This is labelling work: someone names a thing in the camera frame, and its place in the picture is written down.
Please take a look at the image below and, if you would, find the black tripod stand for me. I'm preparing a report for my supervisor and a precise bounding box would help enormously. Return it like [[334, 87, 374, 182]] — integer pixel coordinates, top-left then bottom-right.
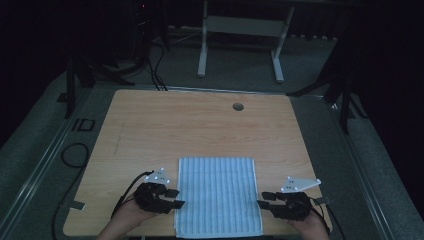
[[287, 63, 369, 135], [64, 54, 136, 120]]

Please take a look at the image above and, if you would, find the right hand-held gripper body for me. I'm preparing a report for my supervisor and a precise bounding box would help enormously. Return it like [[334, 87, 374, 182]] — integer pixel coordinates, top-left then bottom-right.
[[269, 176, 322, 222]]

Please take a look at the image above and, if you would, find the hand-held gripper cable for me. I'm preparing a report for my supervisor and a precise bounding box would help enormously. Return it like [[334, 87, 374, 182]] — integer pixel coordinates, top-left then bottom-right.
[[110, 170, 155, 219], [309, 197, 348, 240]]

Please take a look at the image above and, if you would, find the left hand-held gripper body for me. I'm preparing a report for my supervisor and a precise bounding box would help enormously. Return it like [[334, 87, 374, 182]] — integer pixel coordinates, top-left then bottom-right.
[[133, 167, 175, 215]]

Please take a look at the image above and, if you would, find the right hand-held gripper cable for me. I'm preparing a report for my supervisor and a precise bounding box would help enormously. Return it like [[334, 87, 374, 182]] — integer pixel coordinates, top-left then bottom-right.
[[309, 197, 348, 240]]

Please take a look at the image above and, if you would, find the white metal desk frame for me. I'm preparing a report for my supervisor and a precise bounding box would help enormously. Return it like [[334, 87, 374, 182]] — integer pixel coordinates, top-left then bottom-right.
[[197, 0, 296, 84]]

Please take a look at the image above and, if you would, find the black cable bundle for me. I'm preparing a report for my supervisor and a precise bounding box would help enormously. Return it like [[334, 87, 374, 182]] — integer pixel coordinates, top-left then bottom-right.
[[145, 41, 169, 92]]

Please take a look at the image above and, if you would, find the dark equipment with red light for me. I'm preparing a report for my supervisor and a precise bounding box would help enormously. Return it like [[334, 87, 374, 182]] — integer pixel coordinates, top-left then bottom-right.
[[131, 0, 161, 63]]

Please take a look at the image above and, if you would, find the black looped floor cable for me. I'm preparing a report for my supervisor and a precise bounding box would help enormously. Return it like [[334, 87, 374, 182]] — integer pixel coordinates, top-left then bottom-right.
[[50, 142, 91, 240]]

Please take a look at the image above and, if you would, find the blue striped towel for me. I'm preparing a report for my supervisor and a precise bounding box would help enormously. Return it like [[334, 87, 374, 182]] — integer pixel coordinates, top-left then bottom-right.
[[173, 157, 264, 240]]

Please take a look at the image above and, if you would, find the person's right hand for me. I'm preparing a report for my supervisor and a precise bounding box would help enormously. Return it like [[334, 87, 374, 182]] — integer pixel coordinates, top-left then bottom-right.
[[289, 212, 332, 240]]

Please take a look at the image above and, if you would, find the left hand-held gripper cable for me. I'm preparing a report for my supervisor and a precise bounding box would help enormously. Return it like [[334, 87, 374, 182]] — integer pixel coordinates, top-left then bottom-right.
[[110, 170, 155, 219]]

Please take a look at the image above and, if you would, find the person's left hand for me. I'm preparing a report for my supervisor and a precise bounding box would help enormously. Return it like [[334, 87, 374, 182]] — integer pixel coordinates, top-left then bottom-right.
[[113, 199, 158, 232]]

